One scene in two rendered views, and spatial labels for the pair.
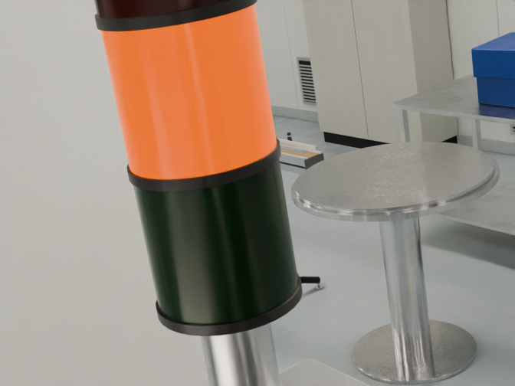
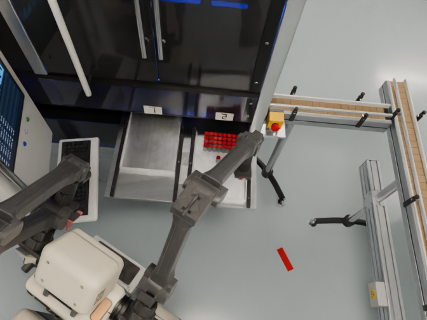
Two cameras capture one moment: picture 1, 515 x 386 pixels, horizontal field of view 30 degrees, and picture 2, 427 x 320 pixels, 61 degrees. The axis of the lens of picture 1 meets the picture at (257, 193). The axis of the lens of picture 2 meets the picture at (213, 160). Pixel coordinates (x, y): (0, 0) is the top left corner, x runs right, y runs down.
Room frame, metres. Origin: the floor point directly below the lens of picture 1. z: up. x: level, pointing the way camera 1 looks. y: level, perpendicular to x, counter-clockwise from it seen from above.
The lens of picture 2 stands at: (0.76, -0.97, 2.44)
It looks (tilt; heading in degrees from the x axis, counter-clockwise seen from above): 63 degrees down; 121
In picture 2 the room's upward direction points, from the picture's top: 8 degrees clockwise
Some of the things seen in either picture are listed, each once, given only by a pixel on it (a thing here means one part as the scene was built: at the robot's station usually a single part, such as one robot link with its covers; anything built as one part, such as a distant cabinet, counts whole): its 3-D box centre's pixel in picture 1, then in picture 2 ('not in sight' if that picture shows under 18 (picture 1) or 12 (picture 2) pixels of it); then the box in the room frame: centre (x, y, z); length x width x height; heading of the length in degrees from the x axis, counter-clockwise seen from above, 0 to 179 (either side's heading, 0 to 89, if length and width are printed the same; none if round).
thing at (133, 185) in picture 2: not in sight; (185, 157); (0.23, -0.35, 0.87); 0.70 x 0.48 x 0.02; 35
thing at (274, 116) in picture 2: not in sight; (275, 119); (0.47, 0.04, 0.99); 0.08 x 0.07 x 0.07; 125
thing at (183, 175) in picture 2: not in sight; (183, 168); (0.27, -0.42, 0.91); 0.14 x 0.03 x 0.06; 124
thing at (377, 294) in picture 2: not in sight; (377, 294); (1.40, -0.18, 0.50); 0.12 x 0.05 x 0.09; 125
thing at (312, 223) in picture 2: not in sight; (346, 222); (1.15, 0.30, 0.07); 0.50 x 0.08 x 0.14; 35
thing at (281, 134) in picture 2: not in sight; (272, 126); (0.46, 0.08, 0.87); 0.14 x 0.13 x 0.02; 125
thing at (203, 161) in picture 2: not in sight; (220, 165); (0.39, -0.29, 0.90); 0.34 x 0.26 x 0.04; 124
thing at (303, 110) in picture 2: not in sight; (325, 109); (0.62, 0.32, 0.92); 0.69 x 0.16 x 0.16; 35
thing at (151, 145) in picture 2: not in sight; (152, 139); (0.05, -0.39, 0.90); 0.34 x 0.26 x 0.04; 125
